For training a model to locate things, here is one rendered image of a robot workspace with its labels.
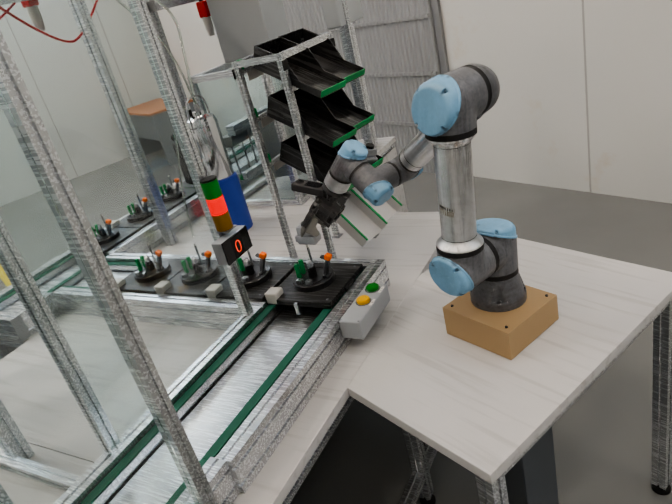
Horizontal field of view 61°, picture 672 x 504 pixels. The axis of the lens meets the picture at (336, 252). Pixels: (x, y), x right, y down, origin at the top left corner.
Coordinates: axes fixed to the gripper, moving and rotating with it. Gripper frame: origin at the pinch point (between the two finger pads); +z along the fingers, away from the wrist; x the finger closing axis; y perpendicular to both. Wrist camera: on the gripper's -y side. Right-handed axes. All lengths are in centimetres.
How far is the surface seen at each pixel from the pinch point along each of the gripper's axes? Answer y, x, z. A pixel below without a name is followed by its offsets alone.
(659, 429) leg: 131, 24, 2
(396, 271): 31.3, 23.0, 11.2
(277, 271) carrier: -2.2, 2.2, 25.4
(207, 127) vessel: -71, 53, 31
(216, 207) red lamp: -20.1, -23.7, -7.4
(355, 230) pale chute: 11.9, 17.7, 2.7
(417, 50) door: -60, 337, 57
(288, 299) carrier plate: 8.9, -14.1, 15.9
